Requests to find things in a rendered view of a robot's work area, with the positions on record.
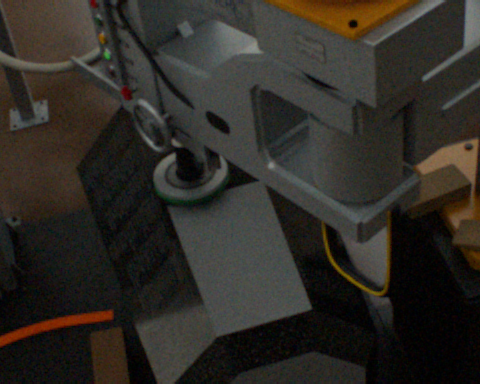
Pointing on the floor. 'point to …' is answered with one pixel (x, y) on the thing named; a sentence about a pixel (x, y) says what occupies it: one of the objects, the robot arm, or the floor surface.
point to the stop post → (33, 114)
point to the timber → (111, 357)
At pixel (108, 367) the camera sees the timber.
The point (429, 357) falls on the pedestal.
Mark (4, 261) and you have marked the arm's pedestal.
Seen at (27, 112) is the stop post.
